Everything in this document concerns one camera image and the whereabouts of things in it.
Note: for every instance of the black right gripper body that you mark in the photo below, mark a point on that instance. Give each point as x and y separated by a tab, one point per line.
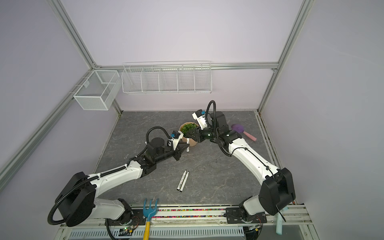
209	134

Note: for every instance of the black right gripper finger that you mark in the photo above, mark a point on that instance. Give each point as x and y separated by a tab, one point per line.
192	137
191	130

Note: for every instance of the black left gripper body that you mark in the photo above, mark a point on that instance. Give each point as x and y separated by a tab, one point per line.
169	154

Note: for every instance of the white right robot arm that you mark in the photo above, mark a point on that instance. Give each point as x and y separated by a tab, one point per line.
277	185

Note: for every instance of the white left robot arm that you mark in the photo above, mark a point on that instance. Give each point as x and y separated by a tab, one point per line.
79	200

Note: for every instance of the white mesh box basket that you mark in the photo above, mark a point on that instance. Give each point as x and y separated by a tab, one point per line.
99	90

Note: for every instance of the light blue trowel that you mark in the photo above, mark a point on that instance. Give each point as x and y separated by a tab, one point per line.
279	222

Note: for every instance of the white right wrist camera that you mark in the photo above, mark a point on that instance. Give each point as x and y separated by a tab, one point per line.
199	116

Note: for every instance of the purple trowel pink handle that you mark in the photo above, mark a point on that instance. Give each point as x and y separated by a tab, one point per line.
240	129

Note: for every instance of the white wire wall shelf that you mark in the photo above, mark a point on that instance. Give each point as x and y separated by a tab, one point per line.
167	77

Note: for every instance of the blue rake yellow handle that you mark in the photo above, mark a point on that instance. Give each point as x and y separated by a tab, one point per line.
148	213

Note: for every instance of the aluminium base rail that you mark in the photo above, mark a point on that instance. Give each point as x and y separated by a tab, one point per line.
194	222

